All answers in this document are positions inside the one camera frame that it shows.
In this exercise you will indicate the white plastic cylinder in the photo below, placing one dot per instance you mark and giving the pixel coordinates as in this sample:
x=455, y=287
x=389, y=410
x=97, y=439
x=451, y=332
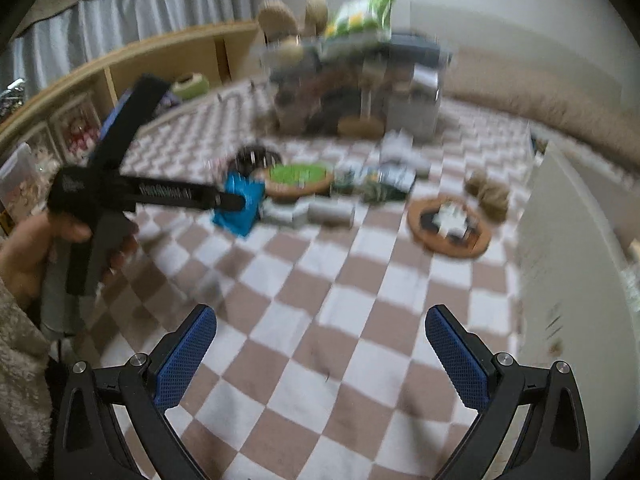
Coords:
x=332, y=214

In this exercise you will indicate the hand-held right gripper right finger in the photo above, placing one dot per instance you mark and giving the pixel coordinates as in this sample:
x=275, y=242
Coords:
x=457, y=360

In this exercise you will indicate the clear plastic food container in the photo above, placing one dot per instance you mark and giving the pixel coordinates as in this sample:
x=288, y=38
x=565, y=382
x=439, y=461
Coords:
x=20, y=180

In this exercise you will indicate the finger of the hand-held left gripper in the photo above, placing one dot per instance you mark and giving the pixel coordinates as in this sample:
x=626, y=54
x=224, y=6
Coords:
x=229, y=201

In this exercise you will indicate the wooden shelf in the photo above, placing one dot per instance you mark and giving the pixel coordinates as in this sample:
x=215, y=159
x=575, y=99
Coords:
x=150, y=60

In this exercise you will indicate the beige fuzzy blanket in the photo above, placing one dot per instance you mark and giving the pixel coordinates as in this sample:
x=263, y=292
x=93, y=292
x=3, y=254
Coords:
x=525, y=90

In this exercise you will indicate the white crumpled tissue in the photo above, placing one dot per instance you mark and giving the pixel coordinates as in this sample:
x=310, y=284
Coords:
x=402, y=152

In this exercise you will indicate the large white box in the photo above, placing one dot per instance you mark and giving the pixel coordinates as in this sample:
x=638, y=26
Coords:
x=565, y=260

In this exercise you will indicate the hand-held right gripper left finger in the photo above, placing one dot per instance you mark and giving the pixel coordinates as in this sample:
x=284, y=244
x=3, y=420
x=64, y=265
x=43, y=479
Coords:
x=185, y=355

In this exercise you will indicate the blue snack packet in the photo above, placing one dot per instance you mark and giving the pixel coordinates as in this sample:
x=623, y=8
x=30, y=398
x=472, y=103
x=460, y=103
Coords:
x=240, y=215

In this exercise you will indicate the grey curtain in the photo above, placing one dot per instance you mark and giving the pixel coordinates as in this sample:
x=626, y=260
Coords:
x=125, y=15

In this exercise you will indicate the black hair claw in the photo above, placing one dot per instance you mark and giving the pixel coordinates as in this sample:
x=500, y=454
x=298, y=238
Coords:
x=255, y=155

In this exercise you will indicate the checkered blanket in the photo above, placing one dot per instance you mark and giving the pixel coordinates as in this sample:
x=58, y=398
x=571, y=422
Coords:
x=325, y=300

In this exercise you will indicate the green snack bag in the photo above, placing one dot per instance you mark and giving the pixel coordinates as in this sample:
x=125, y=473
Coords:
x=360, y=15

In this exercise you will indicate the avocado plush toy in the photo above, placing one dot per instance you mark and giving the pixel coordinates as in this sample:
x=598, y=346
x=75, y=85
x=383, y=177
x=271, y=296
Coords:
x=191, y=86

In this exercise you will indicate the clear plastic storage bin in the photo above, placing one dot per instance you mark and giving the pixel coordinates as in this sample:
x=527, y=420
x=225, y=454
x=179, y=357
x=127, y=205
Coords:
x=350, y=95

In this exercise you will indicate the framed picture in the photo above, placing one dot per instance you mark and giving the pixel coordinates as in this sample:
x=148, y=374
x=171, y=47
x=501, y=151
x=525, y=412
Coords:
x=75, y=127

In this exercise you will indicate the beige fuzzy plush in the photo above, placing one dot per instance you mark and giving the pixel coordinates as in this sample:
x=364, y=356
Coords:
x=277, y=17
x=316, y=10

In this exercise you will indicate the person's left hand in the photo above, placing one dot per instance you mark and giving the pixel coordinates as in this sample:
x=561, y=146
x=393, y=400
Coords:
x=25, y=260

